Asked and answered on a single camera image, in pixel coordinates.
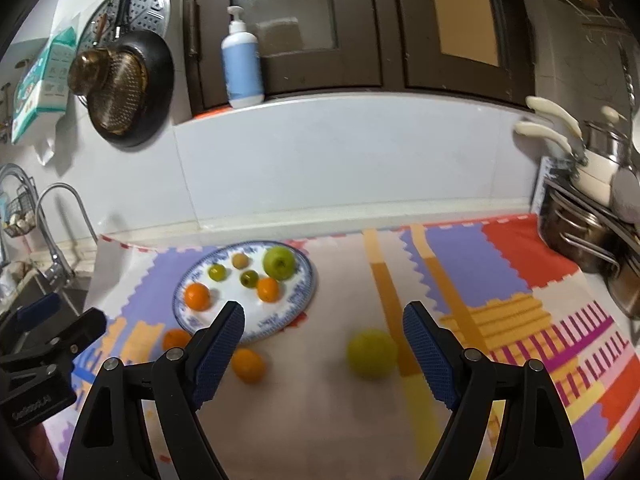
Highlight green apple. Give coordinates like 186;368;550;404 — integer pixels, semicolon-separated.
263;246;296;281

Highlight copper perforated colander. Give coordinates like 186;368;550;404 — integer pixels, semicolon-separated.
89;50;150;135

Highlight stacked steel pots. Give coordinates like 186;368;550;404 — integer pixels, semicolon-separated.
529;156;640;281

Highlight white plastic bag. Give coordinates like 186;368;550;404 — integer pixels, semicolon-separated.
31;114;66;166

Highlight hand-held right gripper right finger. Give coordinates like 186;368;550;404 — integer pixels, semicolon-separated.
402;301;584;480

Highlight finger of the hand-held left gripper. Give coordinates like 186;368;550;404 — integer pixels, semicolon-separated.
0;292;62;357
0;308;107;377

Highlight steel kitchen sink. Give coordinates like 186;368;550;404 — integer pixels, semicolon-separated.
0;269;92;322

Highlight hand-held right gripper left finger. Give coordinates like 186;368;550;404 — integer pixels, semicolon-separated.
63;300;246;480

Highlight thin gooseneck faucet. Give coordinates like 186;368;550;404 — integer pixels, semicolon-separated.
35;183;100;246

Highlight black wire faucet basket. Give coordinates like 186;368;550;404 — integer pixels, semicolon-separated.
2;184;37;237

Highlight white pan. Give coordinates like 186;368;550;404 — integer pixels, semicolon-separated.
569;152;622;207

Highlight colourful patterned tablecloth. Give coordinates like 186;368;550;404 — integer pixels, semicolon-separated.
42;212;640;480

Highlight teal white bag box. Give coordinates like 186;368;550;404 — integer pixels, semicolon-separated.
10;27;79;145

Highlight steel pot with lid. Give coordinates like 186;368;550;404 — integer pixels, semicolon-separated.
579;105;637;167

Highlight brown window frame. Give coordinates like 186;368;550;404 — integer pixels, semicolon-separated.
182;0;537;117

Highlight cream pan handle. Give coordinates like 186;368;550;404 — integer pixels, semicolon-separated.
514;120;577;159
525;95;584;139

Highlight orange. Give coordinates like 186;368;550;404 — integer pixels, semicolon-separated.
256;277;280;304
162;328;194;354
184;282;212;311
230;348;266;385

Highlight blue rimmed white plate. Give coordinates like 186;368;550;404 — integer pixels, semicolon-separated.
172;240;319;345

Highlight large yellow-green pear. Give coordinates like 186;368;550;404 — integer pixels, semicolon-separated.
347;328;400;380

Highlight white blue pump bottle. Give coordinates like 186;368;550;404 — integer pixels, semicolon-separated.
221;5;265;109

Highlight round metal steamer tray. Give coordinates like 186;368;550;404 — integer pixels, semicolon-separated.
79;0;171;63

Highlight stainless steel pot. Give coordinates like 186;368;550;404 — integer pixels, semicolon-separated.
604;239;640;319
537;186;622;274

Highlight chrome pull-down faucet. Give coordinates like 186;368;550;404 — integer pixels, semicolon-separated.
0;163;76;286

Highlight metal spatula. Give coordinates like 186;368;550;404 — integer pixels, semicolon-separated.
612;39;640;224

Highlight black frying pan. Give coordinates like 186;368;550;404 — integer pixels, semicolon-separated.
85;0;175;149

